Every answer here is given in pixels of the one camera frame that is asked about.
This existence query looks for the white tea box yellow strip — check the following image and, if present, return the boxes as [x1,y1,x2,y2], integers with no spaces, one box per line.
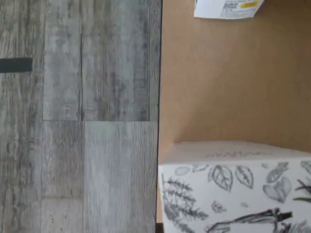
[157,140,311,233]

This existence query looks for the black tape strip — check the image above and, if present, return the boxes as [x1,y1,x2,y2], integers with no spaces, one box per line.
[0,57,33,73]

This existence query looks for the white yellow granola box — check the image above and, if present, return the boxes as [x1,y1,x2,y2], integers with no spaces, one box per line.
[193,0,265,19]

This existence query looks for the brown wooden shelf board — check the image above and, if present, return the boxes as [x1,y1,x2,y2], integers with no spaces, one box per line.
[157,0,311,233]

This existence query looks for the black metal shelf rack frame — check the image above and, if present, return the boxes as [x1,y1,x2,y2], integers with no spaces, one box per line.
[155,0,163,233]

